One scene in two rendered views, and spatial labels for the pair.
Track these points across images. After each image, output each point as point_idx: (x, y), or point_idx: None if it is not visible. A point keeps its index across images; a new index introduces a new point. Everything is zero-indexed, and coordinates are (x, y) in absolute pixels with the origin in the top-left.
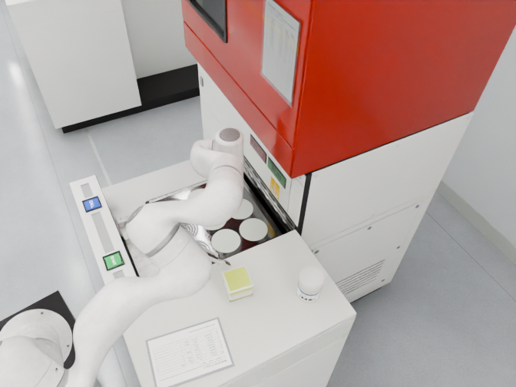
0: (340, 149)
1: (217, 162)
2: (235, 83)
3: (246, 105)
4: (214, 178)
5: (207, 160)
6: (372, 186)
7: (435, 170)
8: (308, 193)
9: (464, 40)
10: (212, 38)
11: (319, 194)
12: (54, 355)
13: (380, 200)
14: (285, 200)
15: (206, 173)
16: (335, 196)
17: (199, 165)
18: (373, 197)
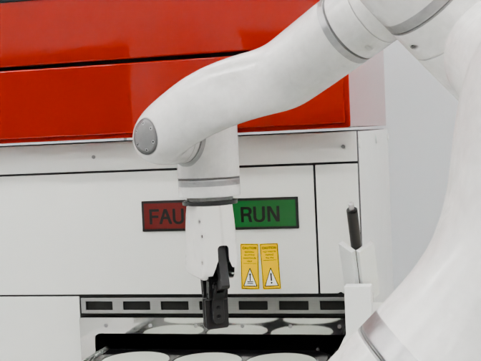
0: (360, 92)
1: (296, 19)
2: (109, 65)
3: (159, 85)
4: None
5: (243, 64)
6: (376, 235)
7: (389, 245)
8: (359, 185)
9: None
10: (4, 26)
11: (363, 203)
12: None
13: (381, 286)
14: (305, 262)
15: (253, 94)
16: (368, 227)
17: (225, 89)
18: (379, 271)
